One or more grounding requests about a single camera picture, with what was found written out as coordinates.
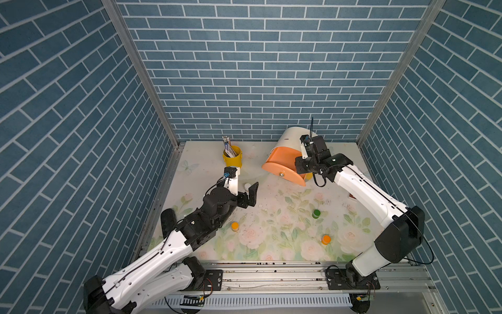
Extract orange paint can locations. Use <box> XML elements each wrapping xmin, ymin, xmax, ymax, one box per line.
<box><xmin>321</xmin><ymin>234</ymin><xmax>332</xmax><ymax>245</ymax></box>
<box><xmin>231</xmin><ymin>222</ymin><xmax>239</xmax><ymax>232</ymax></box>

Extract floral table mat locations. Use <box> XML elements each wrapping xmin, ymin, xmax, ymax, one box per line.
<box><xmin>163</xmin><ymin>141</ymin><xmax>384</xmax><ymax>264</ymax></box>

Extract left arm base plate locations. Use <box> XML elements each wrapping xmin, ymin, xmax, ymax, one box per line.
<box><xmin>182</xmin><ymin>269</ymin><xmax>224</xmax><ymax>294</ymax></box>

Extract pencils in cup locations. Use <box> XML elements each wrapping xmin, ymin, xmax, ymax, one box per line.
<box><xmin>222</xmin><ymin>136</ymin><xmax>238</xmax><ymax>158</ymax></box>

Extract white round drawer cabinet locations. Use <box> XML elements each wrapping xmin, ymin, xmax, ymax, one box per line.
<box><xmin>275</xmin><ymin>126</ymin><xmax>317</xmax><ymax>158</ymax></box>

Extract green paint can right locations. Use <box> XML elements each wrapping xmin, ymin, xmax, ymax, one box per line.
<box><xmin>312</xmin><ymin>209</ymin><xmax>321</xmax><ymax>219</ymax></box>

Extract pink orange top drawer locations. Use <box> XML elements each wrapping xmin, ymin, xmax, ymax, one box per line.
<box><xmin>261</xmin><ymin>148</ymin><xmax>306</xmax><ymax>187</ymax></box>

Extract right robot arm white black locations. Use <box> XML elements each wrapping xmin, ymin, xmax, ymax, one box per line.
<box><xmin>295</xmin><ymin>135</ymin><xmax>425</xmax><ymax>287</ymax></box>

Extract yellow pencil cup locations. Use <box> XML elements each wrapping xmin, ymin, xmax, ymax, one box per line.
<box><xmin>223</xmin><ymin>145</ymin><xmax>243</xmax><ymax>167</ymax></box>

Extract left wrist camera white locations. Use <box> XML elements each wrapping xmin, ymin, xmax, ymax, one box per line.
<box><xmin>224</xmin><ymin>166</ymin><xmax>240</xmax><ymax>196</ymax></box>

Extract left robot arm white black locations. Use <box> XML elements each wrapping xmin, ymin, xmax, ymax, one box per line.
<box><xmin>83</xmin><ymin>179</ymin><xmax>259</xmax><ymax>313</ymax></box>

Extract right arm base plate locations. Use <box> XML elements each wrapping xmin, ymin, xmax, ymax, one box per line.
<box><xmin>324</xmin><ymin>267</ymin><xmax>380</xmax><ymax>290</ymax></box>

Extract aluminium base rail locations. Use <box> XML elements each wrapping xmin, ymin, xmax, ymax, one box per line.
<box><xmin>139</xmin><ymin>262</ymin><xmax>447</xmax><ymax>313</ymax></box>

